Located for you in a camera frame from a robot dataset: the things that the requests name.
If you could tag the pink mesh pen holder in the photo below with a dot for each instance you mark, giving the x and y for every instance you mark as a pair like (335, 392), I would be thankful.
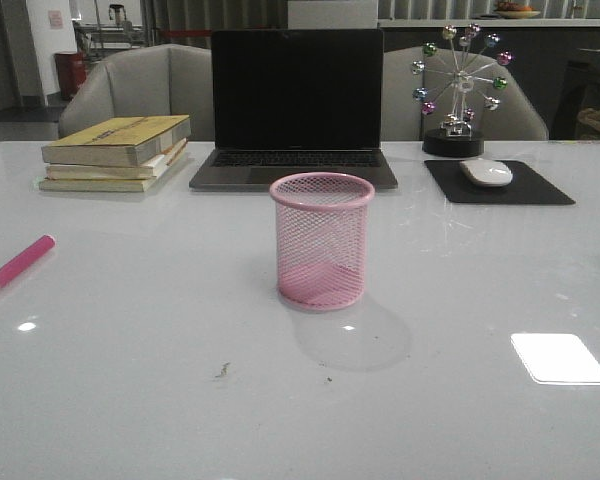
(321, 220)

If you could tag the top yellow book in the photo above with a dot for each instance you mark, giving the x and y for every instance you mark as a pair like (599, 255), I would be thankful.
(120, 141)

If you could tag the fruit bowl on counter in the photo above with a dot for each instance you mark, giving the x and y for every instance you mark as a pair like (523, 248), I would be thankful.
(514, 10)

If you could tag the black mouse pad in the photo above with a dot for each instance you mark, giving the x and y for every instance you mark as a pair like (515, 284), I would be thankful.
(526, 188)

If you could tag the ferris wheel desk ornament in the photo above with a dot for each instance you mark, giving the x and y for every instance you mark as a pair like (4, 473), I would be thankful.
(455, 136)

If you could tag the bottom pale book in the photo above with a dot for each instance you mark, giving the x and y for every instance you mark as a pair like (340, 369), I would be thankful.
(100, 185)

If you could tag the white computer mouse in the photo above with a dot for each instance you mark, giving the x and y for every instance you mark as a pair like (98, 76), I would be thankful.
(486, 173)

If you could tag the left grey armchair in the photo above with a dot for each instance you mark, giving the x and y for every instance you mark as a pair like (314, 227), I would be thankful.
(166, 79)

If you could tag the pink highlighter pen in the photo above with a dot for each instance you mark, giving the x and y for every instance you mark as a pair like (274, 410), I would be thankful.
(25, 259)

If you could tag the right grey armchair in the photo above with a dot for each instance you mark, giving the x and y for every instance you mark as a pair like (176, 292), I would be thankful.
(413, 104)

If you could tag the red trash bin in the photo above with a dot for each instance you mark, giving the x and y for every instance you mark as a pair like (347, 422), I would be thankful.
(71, 73)

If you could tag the grey armchair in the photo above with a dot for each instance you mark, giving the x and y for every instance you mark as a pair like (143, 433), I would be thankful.
(413, 104)
(166, 79)

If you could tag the middle cream book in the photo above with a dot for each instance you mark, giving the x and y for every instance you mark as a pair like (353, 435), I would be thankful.
(153, 168)

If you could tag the grey open laptop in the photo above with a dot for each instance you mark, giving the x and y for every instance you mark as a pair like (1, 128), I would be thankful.
(293, 101)

